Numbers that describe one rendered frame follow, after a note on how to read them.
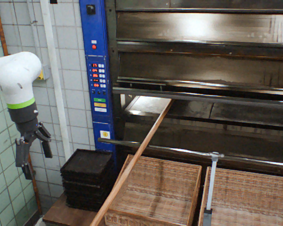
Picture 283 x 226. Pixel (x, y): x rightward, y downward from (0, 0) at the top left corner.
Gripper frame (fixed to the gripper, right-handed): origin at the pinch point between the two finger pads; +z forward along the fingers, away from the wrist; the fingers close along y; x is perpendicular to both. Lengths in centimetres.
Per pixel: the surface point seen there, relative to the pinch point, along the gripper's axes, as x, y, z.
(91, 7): -19, -109, -39
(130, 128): -5, -111, 48
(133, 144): 11, -72, 36
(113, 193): 16.8, -23.1, 30.9
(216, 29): 57, -110, -22
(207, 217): 57, -47, 62
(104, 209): 16.5, -12.1, 30.7
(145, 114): 8, -112, 36
